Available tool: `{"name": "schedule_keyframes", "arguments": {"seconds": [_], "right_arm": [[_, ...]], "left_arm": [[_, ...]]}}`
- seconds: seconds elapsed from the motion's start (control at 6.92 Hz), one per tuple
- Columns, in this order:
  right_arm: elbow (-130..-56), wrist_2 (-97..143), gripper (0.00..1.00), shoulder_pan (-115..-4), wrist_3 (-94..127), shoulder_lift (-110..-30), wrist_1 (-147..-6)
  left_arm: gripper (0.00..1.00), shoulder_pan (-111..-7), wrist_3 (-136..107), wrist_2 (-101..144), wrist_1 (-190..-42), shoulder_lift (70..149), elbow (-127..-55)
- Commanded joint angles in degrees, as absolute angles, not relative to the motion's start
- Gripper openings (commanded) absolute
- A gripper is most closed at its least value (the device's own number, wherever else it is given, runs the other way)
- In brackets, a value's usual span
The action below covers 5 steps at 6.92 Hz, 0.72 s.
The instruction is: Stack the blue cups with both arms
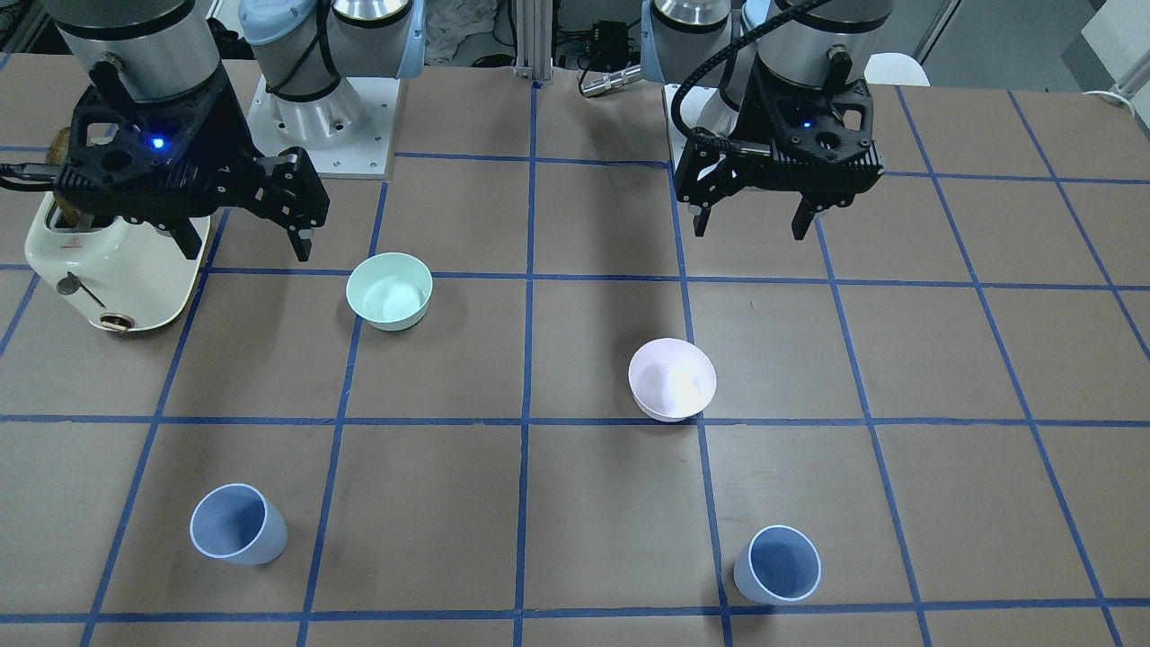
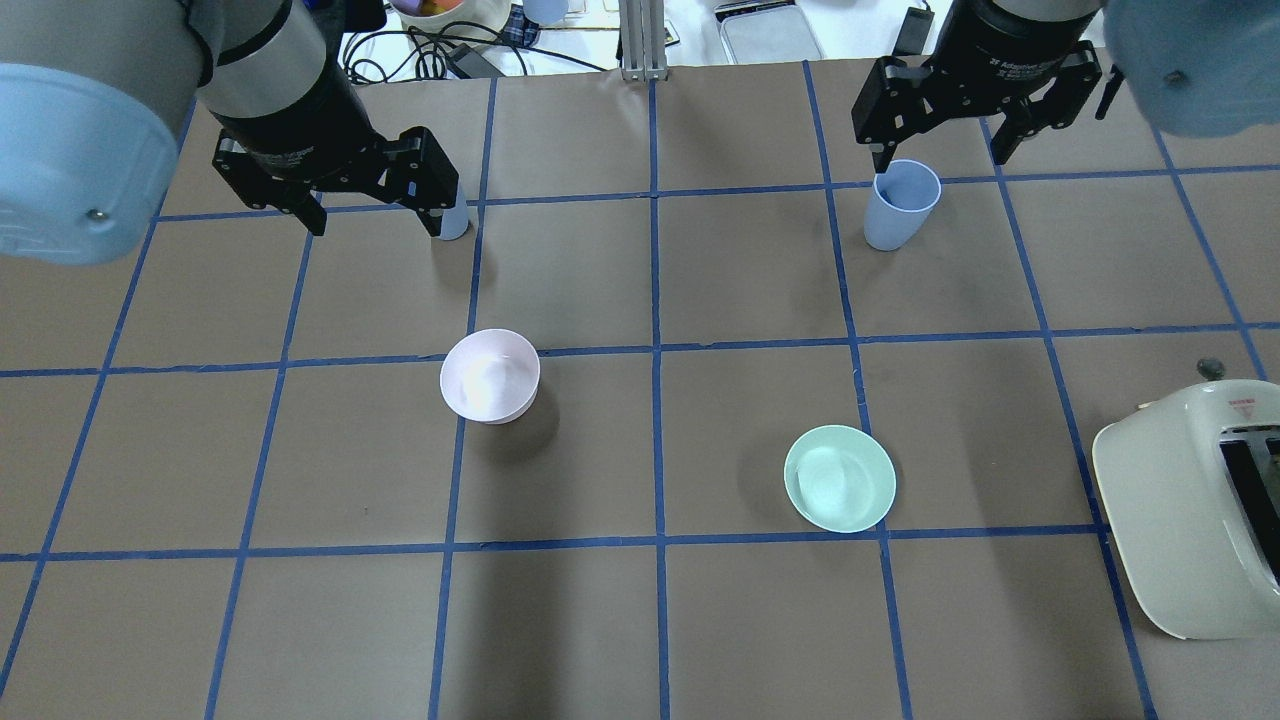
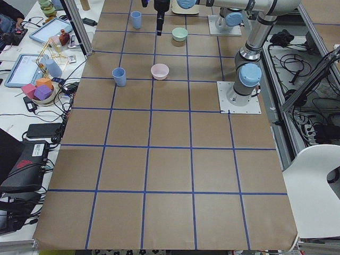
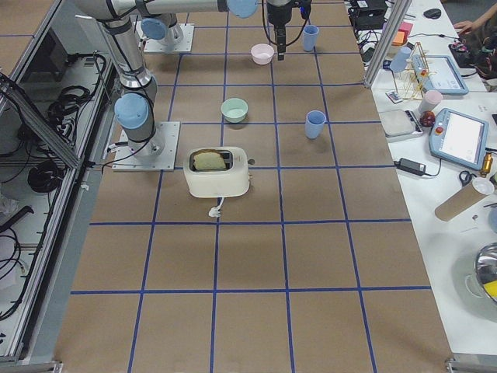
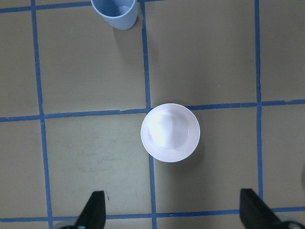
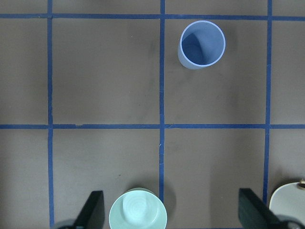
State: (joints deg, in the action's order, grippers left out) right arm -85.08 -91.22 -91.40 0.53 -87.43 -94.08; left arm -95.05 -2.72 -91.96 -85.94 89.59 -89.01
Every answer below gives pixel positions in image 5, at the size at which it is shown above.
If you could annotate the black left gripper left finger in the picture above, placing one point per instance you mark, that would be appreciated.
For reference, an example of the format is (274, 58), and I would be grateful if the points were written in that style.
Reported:
(93, 215)

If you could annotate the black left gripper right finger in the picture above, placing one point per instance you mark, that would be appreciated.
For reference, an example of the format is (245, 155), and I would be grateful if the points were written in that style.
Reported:
(255, 214)

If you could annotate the light blue plastic cup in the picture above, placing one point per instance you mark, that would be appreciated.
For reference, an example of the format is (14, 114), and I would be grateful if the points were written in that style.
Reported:
(120, 14)

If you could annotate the pink plastic bowl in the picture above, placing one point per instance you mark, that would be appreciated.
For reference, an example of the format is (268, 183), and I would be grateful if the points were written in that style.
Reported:
(170, 133)

